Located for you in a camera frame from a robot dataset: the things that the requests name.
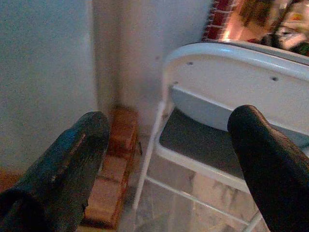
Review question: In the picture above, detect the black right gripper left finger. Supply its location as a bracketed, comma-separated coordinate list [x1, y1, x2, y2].
[0, 111, 111, 232]

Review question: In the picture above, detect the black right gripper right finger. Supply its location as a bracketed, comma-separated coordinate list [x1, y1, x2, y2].
[227, 105, 309, 232]

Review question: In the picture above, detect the grey metal folding chair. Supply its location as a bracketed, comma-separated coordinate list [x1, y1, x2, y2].
[132, 42, 309, 232]

